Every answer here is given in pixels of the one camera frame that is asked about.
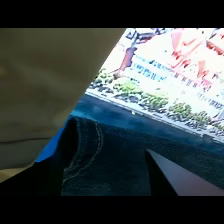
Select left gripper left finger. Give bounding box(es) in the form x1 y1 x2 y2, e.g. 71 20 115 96
0 148 64 197

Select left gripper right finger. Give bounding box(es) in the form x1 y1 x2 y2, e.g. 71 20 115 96
144 148 224 197

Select blue jeans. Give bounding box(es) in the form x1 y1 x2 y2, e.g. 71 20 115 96
33 114 224 197

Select tan garment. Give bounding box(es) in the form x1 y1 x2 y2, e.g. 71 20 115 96
0 28 128 184

